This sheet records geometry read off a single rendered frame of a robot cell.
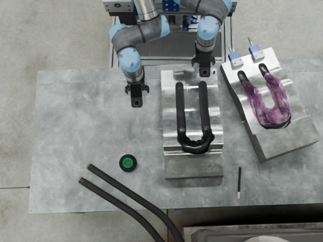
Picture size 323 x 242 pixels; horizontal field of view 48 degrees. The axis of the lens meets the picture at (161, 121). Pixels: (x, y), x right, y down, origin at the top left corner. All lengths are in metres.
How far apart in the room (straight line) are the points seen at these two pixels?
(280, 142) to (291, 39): 1.40
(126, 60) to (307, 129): 0.86
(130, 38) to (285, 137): 0.79
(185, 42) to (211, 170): 1.17
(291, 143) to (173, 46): 1.20
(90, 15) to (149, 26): 1.65
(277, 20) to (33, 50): 1.86
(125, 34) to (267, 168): 0.88
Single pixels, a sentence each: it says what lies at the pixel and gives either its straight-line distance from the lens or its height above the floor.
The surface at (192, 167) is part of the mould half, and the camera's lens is 1.63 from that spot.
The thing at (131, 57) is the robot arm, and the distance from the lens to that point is 1.31.
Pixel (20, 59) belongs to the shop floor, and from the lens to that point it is 2.98.
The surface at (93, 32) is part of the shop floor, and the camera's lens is 2.91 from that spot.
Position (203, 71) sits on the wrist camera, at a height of 1.07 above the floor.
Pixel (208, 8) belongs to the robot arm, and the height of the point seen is 1.26.
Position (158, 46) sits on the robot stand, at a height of 0.21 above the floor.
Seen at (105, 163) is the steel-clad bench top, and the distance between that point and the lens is 1.72.
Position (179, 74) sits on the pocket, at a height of 0.86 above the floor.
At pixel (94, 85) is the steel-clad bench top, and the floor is 0.80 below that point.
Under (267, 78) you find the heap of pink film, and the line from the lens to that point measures 1.76.
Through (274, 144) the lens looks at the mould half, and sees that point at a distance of 1.65.
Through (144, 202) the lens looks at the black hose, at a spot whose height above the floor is 0.90.
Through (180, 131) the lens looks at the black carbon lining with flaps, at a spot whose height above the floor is 0.91.
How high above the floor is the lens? 2.47
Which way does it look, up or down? 74 degrees down
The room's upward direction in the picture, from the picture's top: 8 degrees counter-clockwise
